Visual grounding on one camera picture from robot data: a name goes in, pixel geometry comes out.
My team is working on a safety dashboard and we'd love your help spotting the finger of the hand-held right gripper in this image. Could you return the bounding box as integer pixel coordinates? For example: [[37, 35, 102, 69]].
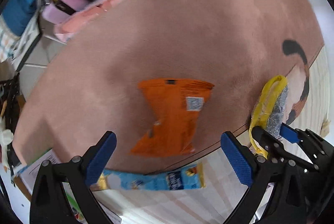
[[251, 126, 319, 173], [280, 123, 334, 162]]

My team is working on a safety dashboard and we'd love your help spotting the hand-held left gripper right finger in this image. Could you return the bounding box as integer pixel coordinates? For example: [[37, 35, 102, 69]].
[[220, 131, 314, 224]]

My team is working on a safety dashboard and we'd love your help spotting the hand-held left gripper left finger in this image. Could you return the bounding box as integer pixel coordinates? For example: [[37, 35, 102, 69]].
[[30, 131, 117, 224]]

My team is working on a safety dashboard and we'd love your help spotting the yellow packet with silver scrubber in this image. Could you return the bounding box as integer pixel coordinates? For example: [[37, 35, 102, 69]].
[[248, 75, 290, 159]]

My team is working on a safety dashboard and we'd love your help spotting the orange snack packet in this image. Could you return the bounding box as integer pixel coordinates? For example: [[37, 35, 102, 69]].
[[130, 78, 215, 156]]

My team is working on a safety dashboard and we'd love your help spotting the blue snack packet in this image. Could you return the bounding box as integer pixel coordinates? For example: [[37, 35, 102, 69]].
[[97, 163, 205, 191]]

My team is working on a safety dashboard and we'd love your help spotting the cardboard box with printed paper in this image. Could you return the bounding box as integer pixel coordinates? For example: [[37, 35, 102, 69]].
[[13, 148, 122, 224]]

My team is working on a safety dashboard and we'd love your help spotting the white plastic item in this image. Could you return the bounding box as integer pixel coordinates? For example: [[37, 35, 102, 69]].
[[0, 116, 15, 171]]

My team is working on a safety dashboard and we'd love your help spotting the black metal rack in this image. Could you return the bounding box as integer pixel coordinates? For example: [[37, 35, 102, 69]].
[[0, 74, 27, 136]]

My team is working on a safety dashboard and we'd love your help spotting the pink blanket with cat print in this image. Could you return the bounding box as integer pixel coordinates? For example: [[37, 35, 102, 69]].
[[12, 0, 325, 170]]

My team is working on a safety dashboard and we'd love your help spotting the checked patterned fabric bag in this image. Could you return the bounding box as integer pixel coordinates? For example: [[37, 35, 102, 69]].
[[0, 14, 43, 64]]

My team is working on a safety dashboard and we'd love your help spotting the salmon pink folded cloth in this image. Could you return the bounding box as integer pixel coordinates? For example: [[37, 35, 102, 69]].
[[54, 0, 141, 42]]

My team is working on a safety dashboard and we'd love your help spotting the blue bag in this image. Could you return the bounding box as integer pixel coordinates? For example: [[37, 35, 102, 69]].
[[2, 0, 39, 37]]

